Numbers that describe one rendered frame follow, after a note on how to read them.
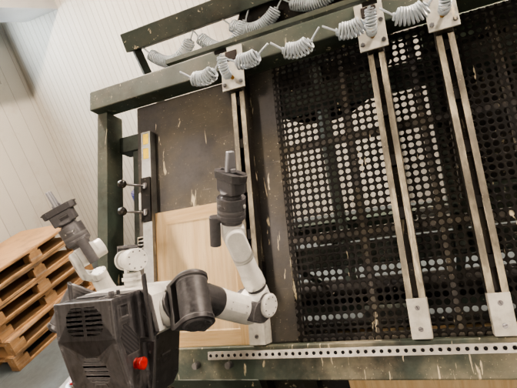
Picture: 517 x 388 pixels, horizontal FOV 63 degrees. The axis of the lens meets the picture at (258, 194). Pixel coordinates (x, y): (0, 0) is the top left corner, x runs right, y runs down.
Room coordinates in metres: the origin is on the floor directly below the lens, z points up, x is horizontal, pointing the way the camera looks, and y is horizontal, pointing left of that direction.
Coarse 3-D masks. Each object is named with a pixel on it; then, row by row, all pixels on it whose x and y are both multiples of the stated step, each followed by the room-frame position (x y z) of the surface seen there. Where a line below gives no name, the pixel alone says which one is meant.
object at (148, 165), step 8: (152, 136) 1.98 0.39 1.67; (152, 144) 1.96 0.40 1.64; (152, 152) 1.93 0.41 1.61; (144, 160) 1.92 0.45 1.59; (152, 160) 1.92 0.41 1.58; (144, 168) 1.90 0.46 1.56; (152, 168) 1.90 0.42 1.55; (144, 176) 1.88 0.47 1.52; (152, 176) 1.87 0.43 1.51; (152, 184) 1.85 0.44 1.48; (152, 192) 1.83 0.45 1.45; (152, 200) 1.81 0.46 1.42; (152, 208) 1.80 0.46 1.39; (152, 216) 1.78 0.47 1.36; (144, 224) 1.77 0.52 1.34; (152, 224) 1.76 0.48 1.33; (144, 232) 1.76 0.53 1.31; (152, 232) 1.74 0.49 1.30; (144, 240) 1.74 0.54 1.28; (152, 240) 1.72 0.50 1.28; (144, 248) 1.72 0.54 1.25; (152, 248) 1.70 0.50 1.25; (152, 256) 1.69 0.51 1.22; (152, 264) 1.67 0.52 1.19; (144, 272) 1.67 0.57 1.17; (152, 272) 1.66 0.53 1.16; (152, 280) 1.64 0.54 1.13
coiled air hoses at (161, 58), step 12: (300, 0) 2.15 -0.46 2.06; (312, 0) 2.12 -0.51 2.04; (324, 0) 2.16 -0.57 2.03; (276, 12) 2.25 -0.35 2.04; (228, 24) 2.32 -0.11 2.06; (240, 24) 2.26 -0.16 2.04; (252, 24) 2.24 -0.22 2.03; (264, 24) 2.27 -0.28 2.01; (204, 36) 2.35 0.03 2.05; (144, 48) 2.52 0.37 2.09; (180, 48) 2.40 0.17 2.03; (192, 48) 2.42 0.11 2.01; (156, 60) 2.46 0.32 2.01
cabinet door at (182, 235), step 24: (168, 216) 1.76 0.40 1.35; (192, 216) 1.70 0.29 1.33; (168, 240) 1.71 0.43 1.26; (192, 240) 1.66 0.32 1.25; (168, 264) 1.66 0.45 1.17; (192, 264) 1.61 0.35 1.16; (216, 264) 1.56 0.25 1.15; (240, 288) 1.47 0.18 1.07; (192, 336) 1.47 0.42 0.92; (216, 336) 1.43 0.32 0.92; (240, 336) 1.39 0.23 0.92
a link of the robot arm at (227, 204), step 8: (224, 168) 1.26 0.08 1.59; (216, 176) 1.23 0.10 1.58; (224, 176) 1.19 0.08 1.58; (232, 176) 1.16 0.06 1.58; (240, 176) 1.16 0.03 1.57; (224, 184) 1.20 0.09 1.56; (232, 184) 1.17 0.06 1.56; (240, 184) 1.18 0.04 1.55; (224, 192) 1.20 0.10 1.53; (232, 192) 1.17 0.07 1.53; (240, 192) 1.18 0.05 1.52; (216, 200) 1.21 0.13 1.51; (224, 200) 1.19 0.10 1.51; (232, 200) 1.18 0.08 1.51; (240, 200) 1.18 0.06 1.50; (224, 208) 1.18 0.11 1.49; (232, 208) 1.17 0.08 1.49; (240, 208) 1.18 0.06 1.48
